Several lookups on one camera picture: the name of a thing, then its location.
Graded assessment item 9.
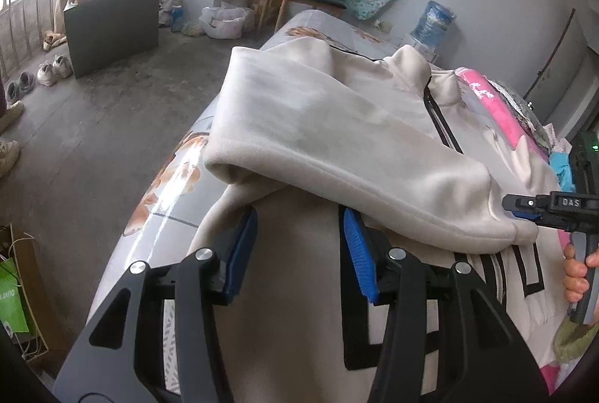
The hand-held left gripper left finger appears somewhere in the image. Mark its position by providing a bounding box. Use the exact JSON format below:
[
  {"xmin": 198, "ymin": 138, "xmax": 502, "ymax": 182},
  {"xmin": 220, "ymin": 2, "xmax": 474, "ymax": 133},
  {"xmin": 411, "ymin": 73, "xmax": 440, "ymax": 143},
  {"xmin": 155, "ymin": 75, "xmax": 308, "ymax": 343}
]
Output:
[{"xmin": 54, "ymin": 207, "xmax": 259, "ymax": 403}]

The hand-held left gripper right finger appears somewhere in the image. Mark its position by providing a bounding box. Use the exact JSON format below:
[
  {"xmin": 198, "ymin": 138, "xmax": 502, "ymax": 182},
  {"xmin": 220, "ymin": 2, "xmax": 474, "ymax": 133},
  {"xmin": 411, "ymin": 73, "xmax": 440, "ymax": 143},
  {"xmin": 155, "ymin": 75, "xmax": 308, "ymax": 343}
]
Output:
[{"xmin": 341, "ymin": 207, "xmax": 550, "ymax": 403}]

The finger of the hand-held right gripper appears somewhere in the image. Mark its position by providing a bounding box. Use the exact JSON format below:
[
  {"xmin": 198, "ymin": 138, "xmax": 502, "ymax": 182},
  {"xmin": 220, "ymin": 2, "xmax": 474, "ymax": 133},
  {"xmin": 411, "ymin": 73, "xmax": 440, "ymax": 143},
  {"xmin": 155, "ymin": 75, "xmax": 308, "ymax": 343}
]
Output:
[{"xmin": 502, "ymin": 193, "xmax": 553, "ymax": 222}]

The beige zip sweatshirt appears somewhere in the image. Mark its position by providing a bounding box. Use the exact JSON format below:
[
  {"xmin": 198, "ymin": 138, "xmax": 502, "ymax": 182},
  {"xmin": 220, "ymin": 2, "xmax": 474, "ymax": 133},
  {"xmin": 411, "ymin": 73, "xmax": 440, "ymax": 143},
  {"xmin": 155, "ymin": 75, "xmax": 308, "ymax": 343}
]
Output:
[{"xmin": 187, "ymin": 43, "xmax": 577, "ymax": 403}]

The person's right hand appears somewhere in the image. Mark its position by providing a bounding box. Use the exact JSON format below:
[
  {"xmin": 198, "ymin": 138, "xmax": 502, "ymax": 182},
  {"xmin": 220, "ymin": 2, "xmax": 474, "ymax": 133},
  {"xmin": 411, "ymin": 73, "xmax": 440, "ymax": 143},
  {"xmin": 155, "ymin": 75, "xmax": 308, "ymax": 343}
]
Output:
[{"xmin": 563, "ymin": 241, "xmax": 599, "ymax": 303}]

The cyan printed blanket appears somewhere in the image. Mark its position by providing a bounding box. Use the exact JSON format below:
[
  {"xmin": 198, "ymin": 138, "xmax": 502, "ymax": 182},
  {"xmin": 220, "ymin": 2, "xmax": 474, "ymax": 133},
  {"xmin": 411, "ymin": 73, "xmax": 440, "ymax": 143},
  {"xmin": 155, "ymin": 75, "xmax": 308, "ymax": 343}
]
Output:
[{"xmin": 550, "ymin": 150, "xmax": 578, "ymax": 193}]

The bed with floral sheet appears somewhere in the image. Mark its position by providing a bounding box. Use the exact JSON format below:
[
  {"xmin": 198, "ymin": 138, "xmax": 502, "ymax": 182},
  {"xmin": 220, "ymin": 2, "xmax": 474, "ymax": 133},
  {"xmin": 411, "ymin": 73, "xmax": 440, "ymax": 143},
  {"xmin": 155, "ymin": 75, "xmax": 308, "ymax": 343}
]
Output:
[{"xmin": 86, "ymin": 9, "xmax": 581, "ymax": 403}]

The grey furry pillow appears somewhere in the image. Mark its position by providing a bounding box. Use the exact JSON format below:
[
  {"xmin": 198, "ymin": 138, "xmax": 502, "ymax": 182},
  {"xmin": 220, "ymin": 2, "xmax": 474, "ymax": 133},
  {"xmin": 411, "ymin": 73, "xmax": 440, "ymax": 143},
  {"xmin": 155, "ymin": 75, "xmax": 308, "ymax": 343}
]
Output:
[{"xmin": 491, "ymin": 80, "xmax": 544, "ymax": 137}]

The pink floral quilt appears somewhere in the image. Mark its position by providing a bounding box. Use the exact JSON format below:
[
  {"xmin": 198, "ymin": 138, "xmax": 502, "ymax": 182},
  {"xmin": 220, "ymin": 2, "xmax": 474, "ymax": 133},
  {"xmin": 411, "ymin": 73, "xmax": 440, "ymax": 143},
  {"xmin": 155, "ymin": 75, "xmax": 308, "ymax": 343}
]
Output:
[{"xmin": 455, "ymin": 67, "xmax": 574, "ymax": 394}]

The blue water jug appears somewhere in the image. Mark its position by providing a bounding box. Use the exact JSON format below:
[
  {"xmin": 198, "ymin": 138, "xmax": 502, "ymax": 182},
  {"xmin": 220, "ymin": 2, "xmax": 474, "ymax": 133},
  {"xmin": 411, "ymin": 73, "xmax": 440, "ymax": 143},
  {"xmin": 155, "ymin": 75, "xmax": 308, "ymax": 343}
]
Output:
[{"xmin": 412, "ymin": 1, "xmax": 457, "ymax": 46}]

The brown paper bag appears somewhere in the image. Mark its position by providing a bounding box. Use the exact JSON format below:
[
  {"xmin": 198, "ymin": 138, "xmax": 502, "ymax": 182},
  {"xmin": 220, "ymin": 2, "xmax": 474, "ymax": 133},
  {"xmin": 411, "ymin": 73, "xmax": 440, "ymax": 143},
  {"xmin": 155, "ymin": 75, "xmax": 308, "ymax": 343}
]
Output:
[{"xmin": 9, "ymin": 235, "xmax": 52, "ymax": 359}]

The white plastic bag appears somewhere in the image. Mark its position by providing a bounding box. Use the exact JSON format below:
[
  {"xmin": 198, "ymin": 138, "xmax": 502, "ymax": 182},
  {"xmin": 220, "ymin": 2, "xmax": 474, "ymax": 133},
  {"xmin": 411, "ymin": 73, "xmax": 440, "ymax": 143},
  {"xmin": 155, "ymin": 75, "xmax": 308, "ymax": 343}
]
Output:
[{"xmin": 199, "ymin": 3, "xmax": 253, "ymax": 40}]

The green paper bag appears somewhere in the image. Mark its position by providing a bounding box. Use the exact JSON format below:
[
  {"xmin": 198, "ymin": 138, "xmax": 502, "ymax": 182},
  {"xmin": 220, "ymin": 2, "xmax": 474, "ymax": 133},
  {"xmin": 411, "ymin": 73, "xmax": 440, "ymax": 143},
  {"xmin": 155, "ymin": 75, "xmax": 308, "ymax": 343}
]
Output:
[{"xmin": 0, "ymin": 256, "xmax": 31, "ymax": 336}]

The dark grey cabinet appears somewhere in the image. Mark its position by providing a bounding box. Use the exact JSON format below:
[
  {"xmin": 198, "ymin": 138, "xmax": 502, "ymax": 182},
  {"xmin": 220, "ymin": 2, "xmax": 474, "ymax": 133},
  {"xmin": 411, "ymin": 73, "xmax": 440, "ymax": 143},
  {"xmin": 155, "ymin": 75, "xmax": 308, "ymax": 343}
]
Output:
[{"xmin": 63, "ymin": 0, "xmax": 162, "ymax": 79}]

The white sneaker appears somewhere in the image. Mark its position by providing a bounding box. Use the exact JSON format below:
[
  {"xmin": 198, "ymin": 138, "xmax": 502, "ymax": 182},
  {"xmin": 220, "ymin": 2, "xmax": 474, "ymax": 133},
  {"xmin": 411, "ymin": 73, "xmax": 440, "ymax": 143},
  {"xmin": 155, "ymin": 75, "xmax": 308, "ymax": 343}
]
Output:
[
  {"xmin": 52, "ymin": 54, "xmax": 73, "ymax": 79},
  {"xmin": 36, "ymin": 62, "xmax": 59, "ymax": 86}
]

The pair of beige heels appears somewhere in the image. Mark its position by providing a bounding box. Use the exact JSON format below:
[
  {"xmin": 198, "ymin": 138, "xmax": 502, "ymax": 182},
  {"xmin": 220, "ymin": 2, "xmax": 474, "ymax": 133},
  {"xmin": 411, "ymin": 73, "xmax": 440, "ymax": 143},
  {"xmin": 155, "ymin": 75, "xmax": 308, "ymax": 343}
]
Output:
[{"xmin": 42, "ymin": 31, "xmax": 69, "ymax": 51}]

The beige mannequin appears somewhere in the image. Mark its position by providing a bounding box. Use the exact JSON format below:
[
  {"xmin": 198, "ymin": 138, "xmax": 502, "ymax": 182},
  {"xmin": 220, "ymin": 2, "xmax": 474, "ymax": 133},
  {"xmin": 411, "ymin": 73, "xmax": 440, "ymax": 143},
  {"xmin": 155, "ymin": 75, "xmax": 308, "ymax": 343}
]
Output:
[{"xmin": 51, "ymin": 0, "xmax": 76, "ymax": 40}]

